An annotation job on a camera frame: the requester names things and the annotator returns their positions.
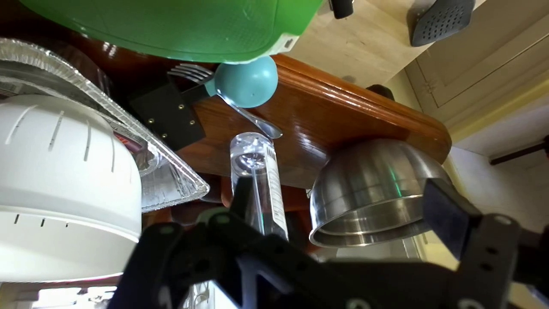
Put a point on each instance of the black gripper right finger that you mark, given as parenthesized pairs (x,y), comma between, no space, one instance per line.
(451,224)

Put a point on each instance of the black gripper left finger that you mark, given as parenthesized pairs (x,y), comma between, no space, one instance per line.
(242,200)

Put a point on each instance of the silver metal utensil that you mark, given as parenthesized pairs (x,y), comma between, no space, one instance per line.
(257,121)

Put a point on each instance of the aluminium foil tray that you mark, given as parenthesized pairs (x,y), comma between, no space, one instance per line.
(165,183)

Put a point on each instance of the white bin with green lid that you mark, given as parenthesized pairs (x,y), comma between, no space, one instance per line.
(172,28)

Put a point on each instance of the steel mixing bowl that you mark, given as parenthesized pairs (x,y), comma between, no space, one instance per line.
(365,183)

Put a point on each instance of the light wooden table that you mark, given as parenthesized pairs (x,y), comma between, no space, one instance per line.
(365,40)

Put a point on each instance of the silver fork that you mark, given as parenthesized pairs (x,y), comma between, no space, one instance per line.
(191,71)

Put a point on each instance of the black flat riveted plate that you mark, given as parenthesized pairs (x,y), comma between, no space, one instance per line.
(165,117)

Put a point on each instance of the dark wooden counter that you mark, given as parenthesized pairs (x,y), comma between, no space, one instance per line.
(319,109)

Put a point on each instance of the tall clear pump bottle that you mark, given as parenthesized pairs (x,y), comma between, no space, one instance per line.
(266,172)

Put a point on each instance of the blue round kitchen utensil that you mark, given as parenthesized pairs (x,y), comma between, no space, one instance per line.
(249,83)

